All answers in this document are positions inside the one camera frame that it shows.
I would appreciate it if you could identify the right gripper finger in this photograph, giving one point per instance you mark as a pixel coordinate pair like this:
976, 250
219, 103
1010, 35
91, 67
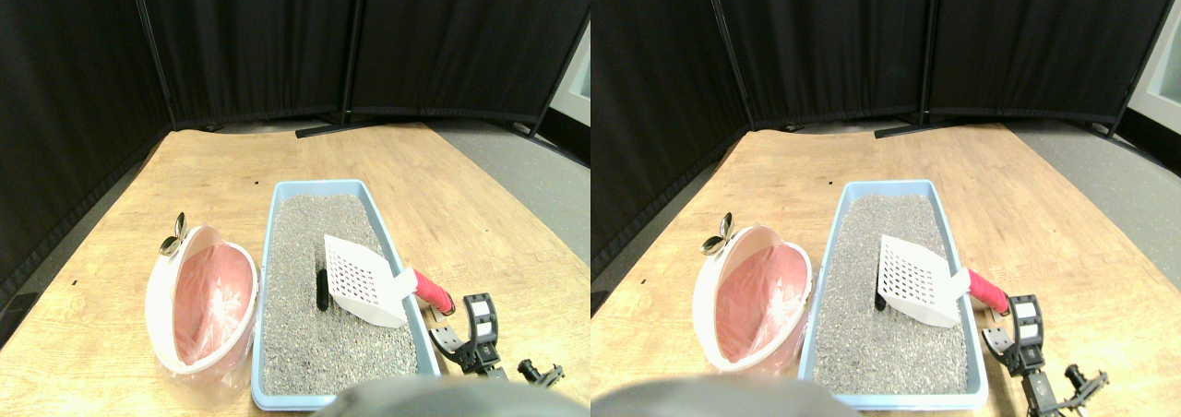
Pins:
1006, 352
480, 317
1026, 318
452, 348

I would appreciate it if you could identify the blue litter tray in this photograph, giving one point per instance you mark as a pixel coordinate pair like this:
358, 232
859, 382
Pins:
858, 352
304, 343

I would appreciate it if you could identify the black curtain stand foot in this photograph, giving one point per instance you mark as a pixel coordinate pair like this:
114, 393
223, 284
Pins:
902, 129
323, 129

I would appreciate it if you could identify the white bin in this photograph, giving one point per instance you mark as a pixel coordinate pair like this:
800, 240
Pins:
161, 297
709, 297

